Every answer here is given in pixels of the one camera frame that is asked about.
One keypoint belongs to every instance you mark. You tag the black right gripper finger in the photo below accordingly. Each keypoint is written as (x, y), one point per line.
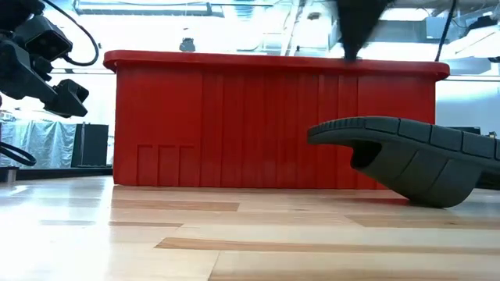
(359, 23)

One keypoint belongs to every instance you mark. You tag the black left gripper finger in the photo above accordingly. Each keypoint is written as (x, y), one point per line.
(70, 99)
(23, 70)

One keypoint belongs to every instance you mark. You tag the black foam slide sandal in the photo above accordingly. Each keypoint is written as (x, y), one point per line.
(422, 171)

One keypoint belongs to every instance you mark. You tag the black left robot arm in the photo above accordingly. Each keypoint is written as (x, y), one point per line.
(19, 8)

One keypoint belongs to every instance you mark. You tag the red plastic bin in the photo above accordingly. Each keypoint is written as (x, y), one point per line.
(234, 125)

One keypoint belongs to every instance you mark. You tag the black cabinet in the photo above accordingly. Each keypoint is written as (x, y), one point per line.
(91, 144)

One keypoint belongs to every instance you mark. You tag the grey plastic sheet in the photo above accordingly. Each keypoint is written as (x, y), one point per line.
(39, 142)

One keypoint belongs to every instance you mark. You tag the grey hanging device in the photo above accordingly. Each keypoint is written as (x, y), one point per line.
(187, 45)

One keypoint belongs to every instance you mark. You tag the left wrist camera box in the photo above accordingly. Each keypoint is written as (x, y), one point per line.
(43, 39)

